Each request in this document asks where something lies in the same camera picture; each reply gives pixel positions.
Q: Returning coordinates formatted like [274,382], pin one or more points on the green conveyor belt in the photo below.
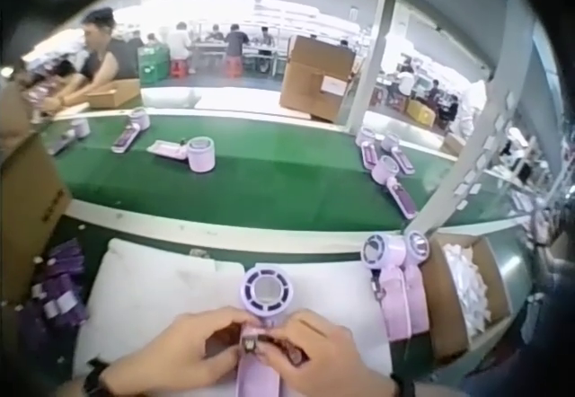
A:
[278,177]

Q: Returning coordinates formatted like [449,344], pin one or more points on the stack of large cardboard cartons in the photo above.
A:
[316,78]

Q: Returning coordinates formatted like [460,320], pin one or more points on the purple handheld fan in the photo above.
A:
[397,152]
[268,296]
[395,186]
[418,280]
[388,253]
[130,132]
[72,134]
[369,145]
[197,154]

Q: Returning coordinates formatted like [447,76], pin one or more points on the pile of purple packets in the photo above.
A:
[58,289]

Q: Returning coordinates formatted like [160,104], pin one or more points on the red stool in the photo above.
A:
[179,69]
[233,67]

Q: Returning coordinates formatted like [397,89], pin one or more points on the person's right hand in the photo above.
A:
[334,354]

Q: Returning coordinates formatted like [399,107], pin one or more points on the open shallow cardboard box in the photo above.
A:
[114,93]

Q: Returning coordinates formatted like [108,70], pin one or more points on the large brown cardboard box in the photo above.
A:
[27,217]

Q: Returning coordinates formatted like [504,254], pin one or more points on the black wrist band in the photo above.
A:
[403,385]
[96,376]

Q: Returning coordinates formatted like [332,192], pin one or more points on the white foam sheet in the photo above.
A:
[170,98]

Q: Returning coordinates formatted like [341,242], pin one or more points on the shelf rack with goods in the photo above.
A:
[525,177]

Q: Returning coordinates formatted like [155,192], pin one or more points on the white frame post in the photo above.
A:
[489,114]

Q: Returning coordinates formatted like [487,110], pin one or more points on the person's left hand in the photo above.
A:
[175,354]

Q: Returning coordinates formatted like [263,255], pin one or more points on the cardboard box of white packets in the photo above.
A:
[458,289]

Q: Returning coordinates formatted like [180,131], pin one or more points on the stack of green crates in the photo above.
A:
[153,65]

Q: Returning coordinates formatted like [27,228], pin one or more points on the yellow cardboard box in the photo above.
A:
[421,113]

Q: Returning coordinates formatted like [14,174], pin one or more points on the white foam pad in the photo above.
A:
[148,289]

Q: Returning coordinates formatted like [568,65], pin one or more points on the small brown cardboard box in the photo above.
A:
[453,144]

